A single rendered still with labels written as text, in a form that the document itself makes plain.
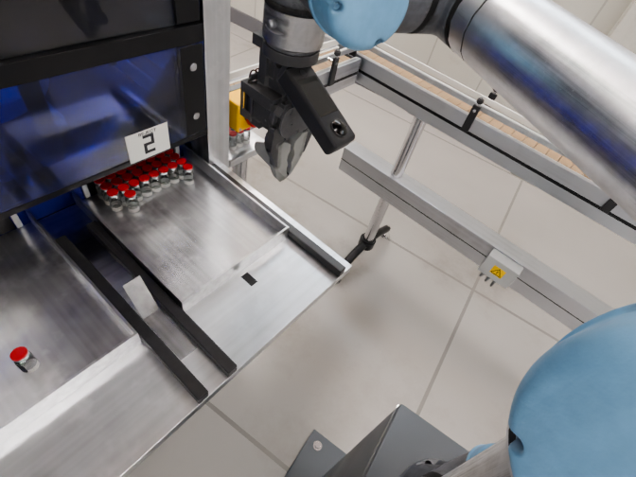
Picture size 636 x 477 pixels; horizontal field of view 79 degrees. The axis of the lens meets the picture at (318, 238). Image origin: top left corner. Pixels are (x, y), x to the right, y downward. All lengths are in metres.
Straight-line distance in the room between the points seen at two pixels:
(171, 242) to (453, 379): 1.37
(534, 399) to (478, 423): 1.63
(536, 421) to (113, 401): 0.58
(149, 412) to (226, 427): 0.91
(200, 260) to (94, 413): 0.29
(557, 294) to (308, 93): 1.27
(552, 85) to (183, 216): 0.69
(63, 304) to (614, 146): 0.74
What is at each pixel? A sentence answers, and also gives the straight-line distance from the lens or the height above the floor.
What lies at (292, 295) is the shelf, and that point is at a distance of 0.73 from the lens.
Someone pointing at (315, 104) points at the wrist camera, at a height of 1.25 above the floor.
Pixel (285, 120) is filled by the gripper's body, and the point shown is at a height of 1.21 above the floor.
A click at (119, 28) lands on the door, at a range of 0.71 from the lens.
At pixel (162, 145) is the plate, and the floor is 1.00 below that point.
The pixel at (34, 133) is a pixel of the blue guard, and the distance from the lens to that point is 0.71.
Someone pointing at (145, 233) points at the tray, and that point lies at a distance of 0.82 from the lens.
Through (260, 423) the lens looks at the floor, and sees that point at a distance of 1.55.
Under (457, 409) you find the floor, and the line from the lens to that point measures 1.79.
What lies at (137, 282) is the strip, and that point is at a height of 0.93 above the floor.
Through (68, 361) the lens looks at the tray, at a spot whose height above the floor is 0.88.
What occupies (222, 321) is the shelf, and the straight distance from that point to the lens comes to 0.70.
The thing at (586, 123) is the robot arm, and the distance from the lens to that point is 0.33.
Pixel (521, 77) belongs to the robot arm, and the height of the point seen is 1.38.
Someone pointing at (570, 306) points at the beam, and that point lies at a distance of 1.61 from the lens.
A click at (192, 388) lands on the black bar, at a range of 0.64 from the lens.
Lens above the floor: 1.50
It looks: 48 degrees down
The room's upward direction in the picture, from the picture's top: 16 degrees clockwise
